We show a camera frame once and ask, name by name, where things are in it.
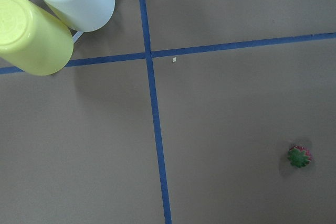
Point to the yellow upturned cup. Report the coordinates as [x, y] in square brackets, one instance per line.
[33, 39]

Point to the red strawberry on table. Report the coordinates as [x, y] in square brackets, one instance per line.
[299, 156]

